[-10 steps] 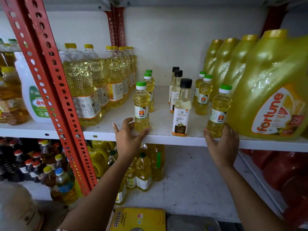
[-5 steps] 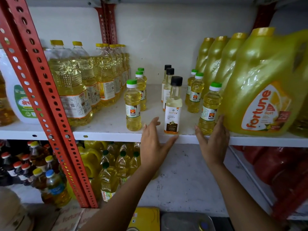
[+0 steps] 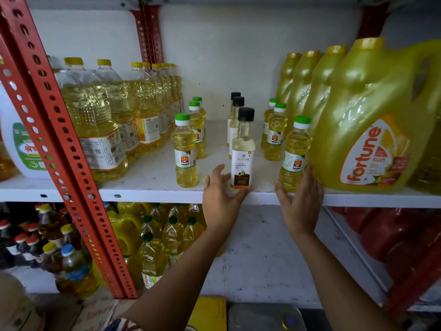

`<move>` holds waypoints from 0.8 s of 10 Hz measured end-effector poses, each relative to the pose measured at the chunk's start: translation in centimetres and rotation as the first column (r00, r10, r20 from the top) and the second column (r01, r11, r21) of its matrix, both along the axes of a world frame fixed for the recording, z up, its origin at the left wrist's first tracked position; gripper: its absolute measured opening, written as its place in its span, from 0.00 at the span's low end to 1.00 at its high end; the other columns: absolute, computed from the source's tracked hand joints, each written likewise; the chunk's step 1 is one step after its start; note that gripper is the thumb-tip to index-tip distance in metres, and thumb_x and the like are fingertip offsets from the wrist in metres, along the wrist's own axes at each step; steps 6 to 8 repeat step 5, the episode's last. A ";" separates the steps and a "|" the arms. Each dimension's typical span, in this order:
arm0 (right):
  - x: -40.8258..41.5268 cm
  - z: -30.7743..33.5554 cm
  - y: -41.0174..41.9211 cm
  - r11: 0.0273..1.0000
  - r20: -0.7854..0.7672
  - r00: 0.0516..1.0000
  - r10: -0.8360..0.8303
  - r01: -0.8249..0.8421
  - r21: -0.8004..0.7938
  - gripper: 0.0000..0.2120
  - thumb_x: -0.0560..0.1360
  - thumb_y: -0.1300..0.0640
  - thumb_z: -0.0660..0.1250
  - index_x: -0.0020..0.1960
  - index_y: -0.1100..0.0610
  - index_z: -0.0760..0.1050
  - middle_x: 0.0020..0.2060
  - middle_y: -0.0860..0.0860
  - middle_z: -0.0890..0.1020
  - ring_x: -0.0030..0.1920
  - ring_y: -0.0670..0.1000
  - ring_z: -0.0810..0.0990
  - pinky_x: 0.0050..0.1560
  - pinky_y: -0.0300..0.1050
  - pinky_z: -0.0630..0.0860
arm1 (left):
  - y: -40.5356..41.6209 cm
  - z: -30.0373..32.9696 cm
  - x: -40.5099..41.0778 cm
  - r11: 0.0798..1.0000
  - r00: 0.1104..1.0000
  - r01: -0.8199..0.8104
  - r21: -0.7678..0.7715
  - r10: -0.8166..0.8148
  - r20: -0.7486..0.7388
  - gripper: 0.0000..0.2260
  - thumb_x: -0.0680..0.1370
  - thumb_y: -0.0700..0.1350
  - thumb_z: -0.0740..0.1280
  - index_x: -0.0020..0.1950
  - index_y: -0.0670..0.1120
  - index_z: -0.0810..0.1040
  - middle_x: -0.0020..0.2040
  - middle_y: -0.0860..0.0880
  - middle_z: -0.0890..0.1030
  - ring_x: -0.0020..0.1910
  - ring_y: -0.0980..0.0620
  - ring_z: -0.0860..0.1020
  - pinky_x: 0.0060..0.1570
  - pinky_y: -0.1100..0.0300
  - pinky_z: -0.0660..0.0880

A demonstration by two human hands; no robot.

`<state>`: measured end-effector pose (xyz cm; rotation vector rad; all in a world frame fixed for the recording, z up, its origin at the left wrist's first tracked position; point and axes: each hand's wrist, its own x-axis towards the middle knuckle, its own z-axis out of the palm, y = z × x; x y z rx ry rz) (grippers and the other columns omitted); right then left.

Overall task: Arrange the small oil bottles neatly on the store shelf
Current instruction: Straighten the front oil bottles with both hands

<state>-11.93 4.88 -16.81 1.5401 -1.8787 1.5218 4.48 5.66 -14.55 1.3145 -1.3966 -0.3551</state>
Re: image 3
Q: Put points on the person's right hand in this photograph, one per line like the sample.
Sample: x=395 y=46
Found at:
x=303 y=210

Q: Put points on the person's left hand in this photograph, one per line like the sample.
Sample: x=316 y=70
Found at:
x=220 y=206

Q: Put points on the person's right thumb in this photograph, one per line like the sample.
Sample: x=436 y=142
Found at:
x=282 y=192

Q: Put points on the person's left middle finger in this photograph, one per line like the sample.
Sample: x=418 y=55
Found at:
x=217 y=174

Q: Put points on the person's left thumb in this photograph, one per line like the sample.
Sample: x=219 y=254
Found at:
x=244 y=193

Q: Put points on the black-capped clear oil bottle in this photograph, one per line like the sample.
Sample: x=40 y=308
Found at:
x=235 y=125
x=232 y=106
x=243 y=158

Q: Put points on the small green-capped oil bottle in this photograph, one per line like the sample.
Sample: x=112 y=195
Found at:
x=267 y=124
x=275 y=141
x=185 y=158
x=198 y=134
x=295 y=151
x=199 y=104

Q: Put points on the person's right forearm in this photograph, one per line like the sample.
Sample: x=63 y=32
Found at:
x=337 y=286

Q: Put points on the person's left forearm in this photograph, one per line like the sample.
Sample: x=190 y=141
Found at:
x=179 y=282

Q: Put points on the white metal shelf board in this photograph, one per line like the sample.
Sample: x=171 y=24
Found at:
x=155 y=168
x=241 y=0
x=262 y=261

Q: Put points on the cluster of medium oil bottles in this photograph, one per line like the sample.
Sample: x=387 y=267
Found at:
x=168 y=234

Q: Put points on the squat yellow oil jug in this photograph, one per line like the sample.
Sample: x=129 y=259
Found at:
x=125 y=230

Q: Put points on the red oil jug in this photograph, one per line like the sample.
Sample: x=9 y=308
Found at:
x=410 y=258
x=386 y=230

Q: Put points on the row of large yellow-capped bottles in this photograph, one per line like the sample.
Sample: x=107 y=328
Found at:
x=100 y=134

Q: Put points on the yellow oil tin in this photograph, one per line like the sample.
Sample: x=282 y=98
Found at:
x=208 y=315

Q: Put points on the silver oil tin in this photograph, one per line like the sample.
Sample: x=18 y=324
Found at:
x=265 y=318

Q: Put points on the amber yellow-capped oil bottle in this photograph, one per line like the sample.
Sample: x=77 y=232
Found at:
x=53 y=258
x=69 y=236
x=48 y=220

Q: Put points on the blue-capped oil bottle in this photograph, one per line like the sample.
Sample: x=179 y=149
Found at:
x=77 y=272

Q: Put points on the person's patterned sleeve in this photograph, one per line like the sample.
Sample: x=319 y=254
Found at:
x=122 y=325

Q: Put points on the printed cardboard box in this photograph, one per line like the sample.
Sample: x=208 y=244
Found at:
x=100 y=313

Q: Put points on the white jug with green label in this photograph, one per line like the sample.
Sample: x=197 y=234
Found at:
x=24 y=148

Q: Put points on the amber oil jug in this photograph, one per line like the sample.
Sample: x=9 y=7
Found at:
x=6 y=165

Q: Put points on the cluster of dark red-capped bottles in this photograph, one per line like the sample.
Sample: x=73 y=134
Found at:
x=17 y=244

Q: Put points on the beige sack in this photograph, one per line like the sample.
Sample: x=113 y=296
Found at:
x=19 y=306

